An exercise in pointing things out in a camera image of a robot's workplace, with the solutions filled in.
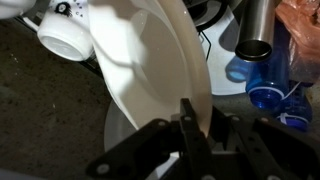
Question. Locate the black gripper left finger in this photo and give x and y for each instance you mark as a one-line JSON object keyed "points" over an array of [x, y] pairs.
{"points": [[196, 154]]}

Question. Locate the white mug upper rack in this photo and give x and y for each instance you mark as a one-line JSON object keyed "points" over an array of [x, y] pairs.
{"points": [[64, 30]]}

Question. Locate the white drain mat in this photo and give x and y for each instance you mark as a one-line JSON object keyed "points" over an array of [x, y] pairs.
{"points": [[223, 66]]}

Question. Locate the black two-tier dish rack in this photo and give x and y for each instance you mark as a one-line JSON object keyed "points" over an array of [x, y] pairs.
{"points": [[204, 13]]}

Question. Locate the white deep plate bowl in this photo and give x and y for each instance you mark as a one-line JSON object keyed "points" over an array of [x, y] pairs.
{"points": [[151, 57]]}

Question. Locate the steel tumbler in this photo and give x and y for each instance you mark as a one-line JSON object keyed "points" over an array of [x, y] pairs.
{"points": [[255, 38]]}

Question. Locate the blue water bottle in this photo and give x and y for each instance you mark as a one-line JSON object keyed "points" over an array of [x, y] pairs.
{"points": [[268, 85]]}

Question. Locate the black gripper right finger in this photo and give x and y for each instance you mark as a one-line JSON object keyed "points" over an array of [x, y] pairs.
{"points": [[266, 149]]}

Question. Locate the large white plate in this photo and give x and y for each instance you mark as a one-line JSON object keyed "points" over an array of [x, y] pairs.
{"points": [[117, 127]]}

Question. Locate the orange plastic bag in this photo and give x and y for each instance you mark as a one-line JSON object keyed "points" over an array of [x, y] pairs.
{"points": [[302, 20]]}

